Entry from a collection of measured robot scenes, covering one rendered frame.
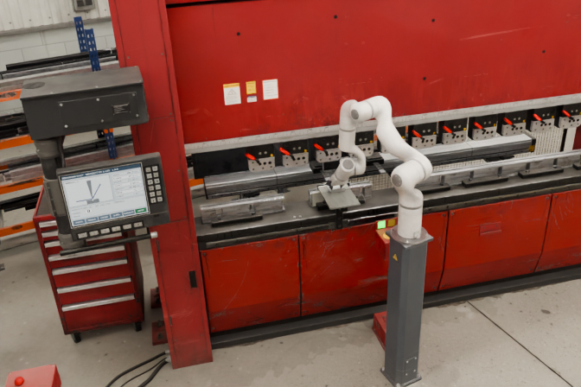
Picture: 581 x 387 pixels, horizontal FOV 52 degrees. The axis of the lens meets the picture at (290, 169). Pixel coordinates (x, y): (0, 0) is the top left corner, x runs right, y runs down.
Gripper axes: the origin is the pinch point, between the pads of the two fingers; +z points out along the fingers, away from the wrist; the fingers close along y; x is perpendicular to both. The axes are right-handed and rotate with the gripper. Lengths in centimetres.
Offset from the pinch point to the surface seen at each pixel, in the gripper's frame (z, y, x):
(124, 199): -61, 118, 12
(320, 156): -12.5, 8.6, -14.9
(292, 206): 17.1, 25.2, 3.1
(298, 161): -11.2, 21.7, -14.2
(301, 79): -49, 18, -47
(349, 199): -7.2, -3.6, 12.0
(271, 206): 11.5, 38.7, 2.2
